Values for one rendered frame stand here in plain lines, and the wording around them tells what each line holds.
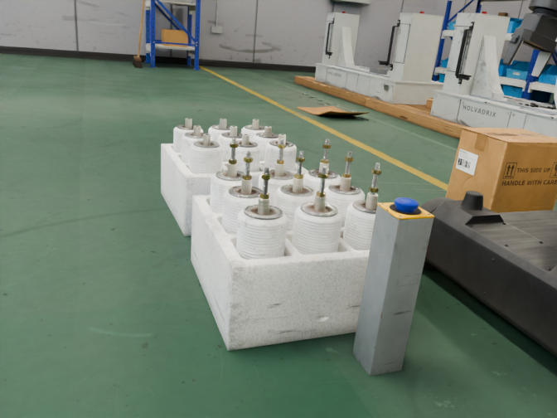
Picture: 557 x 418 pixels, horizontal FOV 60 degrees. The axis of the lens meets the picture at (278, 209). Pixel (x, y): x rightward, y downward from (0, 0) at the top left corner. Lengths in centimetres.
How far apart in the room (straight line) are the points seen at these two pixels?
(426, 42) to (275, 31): 360
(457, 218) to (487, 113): 222
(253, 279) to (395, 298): 25
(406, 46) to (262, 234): 353
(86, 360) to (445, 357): 68
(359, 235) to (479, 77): 285
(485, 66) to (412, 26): 84
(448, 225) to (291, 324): 48
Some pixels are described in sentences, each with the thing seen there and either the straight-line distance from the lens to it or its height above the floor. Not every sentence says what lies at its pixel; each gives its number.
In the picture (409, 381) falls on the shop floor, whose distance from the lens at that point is 97.
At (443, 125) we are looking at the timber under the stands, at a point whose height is 5.
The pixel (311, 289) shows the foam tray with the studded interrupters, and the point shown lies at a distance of 95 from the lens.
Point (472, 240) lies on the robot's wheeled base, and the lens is 119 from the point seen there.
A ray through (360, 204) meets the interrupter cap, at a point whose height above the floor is 25.
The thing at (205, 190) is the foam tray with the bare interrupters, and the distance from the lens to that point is 139.
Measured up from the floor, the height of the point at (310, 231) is 22.
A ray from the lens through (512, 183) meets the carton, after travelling 187.
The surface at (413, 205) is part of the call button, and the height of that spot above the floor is 33.
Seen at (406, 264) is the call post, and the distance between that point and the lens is 86.
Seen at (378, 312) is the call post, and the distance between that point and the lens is 89.
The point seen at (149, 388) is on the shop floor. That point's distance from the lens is 89.
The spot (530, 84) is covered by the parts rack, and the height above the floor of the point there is 23.
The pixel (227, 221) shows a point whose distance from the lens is 102.
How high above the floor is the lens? 58
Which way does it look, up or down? 20 degrees down
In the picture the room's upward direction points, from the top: 5 degrees clockwise
